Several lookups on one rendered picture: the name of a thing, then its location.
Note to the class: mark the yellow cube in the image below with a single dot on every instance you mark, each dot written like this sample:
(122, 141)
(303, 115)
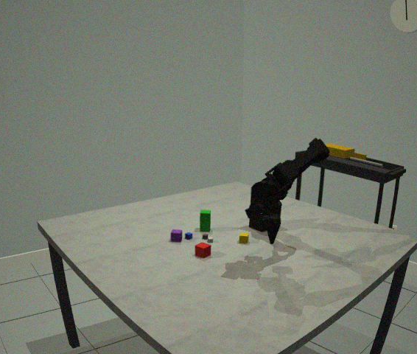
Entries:
(243, 237)

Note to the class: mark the red block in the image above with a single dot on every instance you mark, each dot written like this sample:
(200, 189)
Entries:
(202, 250)

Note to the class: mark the purple cube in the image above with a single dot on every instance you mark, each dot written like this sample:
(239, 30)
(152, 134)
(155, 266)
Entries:
(176, 236)

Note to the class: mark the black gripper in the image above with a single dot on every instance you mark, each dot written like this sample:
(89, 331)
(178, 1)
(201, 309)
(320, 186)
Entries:
(271, 221)

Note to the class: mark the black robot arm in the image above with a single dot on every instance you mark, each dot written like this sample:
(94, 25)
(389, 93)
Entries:
(284, 175)

